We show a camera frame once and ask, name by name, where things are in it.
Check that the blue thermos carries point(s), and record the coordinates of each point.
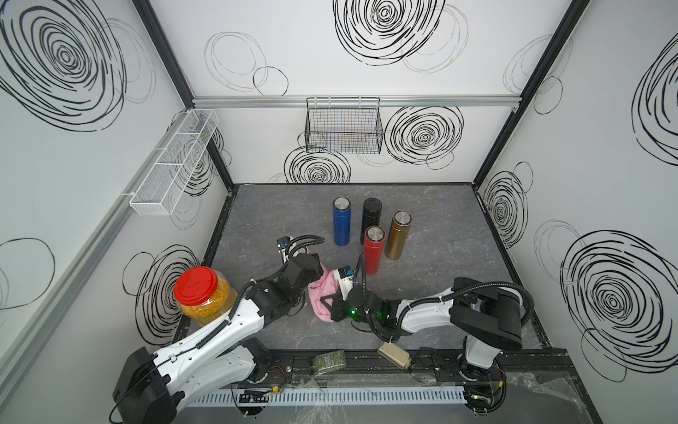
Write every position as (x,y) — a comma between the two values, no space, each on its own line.
(341,221)

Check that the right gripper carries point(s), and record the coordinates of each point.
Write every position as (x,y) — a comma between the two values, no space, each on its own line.
(337,306)

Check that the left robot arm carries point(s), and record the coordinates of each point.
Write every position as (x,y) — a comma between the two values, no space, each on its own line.
(155,387)

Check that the black thermos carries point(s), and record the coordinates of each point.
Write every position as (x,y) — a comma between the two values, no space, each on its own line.
(371,216)

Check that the red thermos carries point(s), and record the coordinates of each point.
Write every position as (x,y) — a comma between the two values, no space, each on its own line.
(374,241)

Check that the beige sponge block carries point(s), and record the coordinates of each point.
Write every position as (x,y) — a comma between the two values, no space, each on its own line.
(395,355)

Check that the red lid snack jar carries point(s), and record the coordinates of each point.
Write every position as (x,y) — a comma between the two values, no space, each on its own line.
(204,294)

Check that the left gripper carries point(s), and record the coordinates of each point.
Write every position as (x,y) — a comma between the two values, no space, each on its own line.
(318,273)

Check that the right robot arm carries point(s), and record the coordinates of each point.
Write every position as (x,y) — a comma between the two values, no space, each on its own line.
(492,314)

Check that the white cable duct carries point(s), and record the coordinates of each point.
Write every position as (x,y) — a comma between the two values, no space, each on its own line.
(336,396)

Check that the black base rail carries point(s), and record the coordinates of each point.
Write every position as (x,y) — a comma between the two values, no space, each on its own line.
(443,365)

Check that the gold thermos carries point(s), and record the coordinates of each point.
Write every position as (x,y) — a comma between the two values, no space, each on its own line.
(398,234)

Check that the black wire basket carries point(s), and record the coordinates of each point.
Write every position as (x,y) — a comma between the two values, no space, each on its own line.
(344,125)

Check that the white wire shelf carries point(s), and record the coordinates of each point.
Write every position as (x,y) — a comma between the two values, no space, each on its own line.
(179,157)

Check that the green scouring pad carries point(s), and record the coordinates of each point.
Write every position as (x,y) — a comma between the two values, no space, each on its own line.
(325,363)

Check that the pink microfiber cloth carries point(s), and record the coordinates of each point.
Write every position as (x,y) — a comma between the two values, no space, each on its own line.
(327,285)

